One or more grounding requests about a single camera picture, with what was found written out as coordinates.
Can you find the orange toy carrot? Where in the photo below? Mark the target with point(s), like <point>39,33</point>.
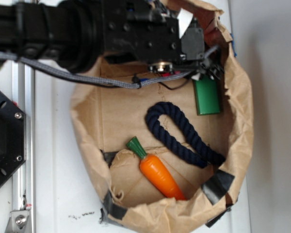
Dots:
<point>155,171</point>

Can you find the white plastic tray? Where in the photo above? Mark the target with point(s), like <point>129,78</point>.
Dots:
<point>65,200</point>

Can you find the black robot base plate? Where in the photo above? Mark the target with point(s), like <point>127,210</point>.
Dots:
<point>12,132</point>

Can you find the green rectangular block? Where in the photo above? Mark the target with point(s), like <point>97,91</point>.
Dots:
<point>206,96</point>

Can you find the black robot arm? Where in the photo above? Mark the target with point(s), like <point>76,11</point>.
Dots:
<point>65,41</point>

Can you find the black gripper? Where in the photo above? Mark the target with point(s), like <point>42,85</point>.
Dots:
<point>148,32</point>

